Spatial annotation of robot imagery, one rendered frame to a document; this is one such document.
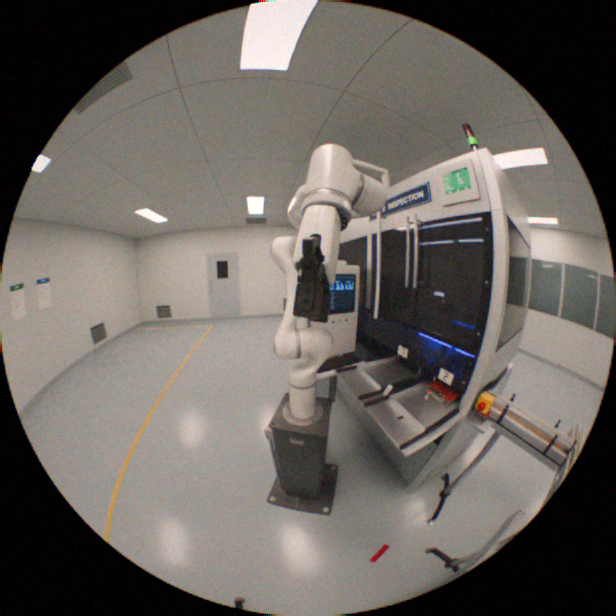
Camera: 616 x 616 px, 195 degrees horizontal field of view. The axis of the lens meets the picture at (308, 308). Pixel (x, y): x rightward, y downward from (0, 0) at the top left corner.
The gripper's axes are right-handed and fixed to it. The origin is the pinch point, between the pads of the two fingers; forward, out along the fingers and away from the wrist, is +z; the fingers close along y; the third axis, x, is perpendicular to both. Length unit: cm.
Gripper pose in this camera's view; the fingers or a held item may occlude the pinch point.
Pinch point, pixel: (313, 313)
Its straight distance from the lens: 25.5
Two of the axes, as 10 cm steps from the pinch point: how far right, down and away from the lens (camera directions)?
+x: 9.7, 1.0, -2.3
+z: -1.3, 9.9, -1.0
